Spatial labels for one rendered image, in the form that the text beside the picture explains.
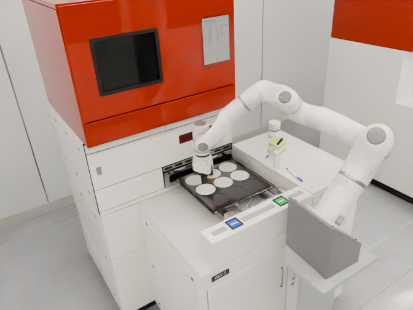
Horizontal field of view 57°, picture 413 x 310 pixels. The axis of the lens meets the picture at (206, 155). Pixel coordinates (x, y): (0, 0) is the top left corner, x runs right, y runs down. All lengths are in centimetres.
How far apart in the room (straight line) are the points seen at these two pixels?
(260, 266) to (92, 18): 126
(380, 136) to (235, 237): 67
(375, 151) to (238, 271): 75
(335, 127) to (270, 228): 51
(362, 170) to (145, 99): 96
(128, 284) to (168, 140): 88
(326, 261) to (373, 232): 168
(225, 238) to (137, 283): 94
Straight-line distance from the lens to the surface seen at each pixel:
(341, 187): 155
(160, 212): 193
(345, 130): 163
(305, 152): 212
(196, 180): 199
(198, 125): 179
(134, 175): 194
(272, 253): 180
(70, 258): 309
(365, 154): 153
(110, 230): 205
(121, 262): 220
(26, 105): 323
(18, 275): 312
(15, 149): 334
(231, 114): 176
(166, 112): 182
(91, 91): 166
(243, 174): 203
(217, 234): 156
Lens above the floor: 197
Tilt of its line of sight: 29 degrees down
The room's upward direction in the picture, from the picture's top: 3 degrees counter-clockwise
